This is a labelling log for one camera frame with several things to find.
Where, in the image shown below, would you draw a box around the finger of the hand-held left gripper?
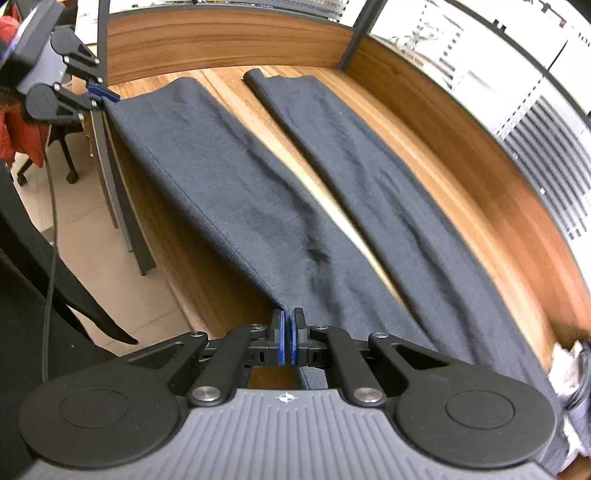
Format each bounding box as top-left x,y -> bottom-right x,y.
64,44 -> 105,90
53,83 -> 122,114

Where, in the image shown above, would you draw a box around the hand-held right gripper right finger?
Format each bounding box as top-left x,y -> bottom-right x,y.
289,307 -> 451,407

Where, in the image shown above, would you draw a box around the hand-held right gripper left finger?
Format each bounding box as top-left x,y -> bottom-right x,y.
127,308 -> 286,408

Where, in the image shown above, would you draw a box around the dark grey pants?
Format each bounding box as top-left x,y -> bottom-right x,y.
104,67 -> 574,472

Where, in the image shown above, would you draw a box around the pile of folded clothes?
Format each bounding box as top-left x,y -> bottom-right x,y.
549,338 -> 591,472

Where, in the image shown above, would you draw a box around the black office chair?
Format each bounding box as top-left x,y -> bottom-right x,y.
16,117 -> 86,186

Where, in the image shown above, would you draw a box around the red jacket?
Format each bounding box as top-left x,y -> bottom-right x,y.
0,16 -> 52,169

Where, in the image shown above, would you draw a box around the grey metal desk leg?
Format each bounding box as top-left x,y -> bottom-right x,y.
90,110 -> 157,278

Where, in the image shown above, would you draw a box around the wooden desk partition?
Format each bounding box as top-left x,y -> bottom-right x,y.
105,8 -> 591,352

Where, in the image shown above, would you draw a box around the black cable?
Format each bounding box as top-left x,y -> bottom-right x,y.
41,138 -> 60,384

